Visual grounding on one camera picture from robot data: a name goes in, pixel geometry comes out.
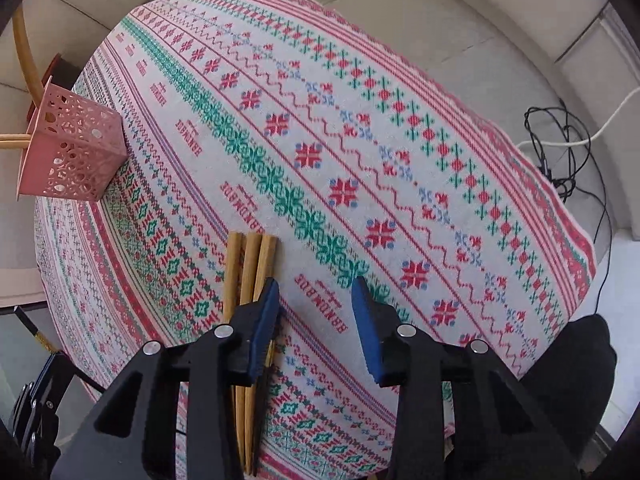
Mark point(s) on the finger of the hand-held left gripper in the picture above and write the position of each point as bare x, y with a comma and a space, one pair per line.
50, 380
21, 402

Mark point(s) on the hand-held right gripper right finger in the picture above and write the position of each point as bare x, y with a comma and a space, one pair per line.
367, 330

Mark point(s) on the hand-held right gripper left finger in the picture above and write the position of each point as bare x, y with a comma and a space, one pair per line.
262, 330

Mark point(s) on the pink perforated plastic basket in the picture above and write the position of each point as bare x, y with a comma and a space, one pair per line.
75, 160

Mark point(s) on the patterned knit tablecloth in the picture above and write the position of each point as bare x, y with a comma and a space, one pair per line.
350, 160

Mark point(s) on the person's black trouser leg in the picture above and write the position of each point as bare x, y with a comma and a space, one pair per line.
575, 370

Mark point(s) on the white kitchen cabinet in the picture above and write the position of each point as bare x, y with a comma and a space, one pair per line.
620, 50

